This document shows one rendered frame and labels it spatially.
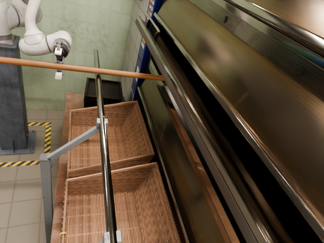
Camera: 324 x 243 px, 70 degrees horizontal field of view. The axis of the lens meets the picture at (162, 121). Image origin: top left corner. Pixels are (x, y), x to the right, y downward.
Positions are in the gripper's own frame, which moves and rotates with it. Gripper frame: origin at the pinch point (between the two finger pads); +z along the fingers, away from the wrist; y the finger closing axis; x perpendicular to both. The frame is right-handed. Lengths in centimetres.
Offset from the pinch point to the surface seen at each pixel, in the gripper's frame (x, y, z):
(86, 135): -14.2, 10.0, 40.3
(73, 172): -10, 47, 29
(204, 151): -41, -21, 79
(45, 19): 20, 17, -121
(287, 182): -52, -28, 94
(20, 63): 15.9, 0.0, 1.7
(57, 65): 0.1, -0.9, 1.4
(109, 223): -20, 2, 84
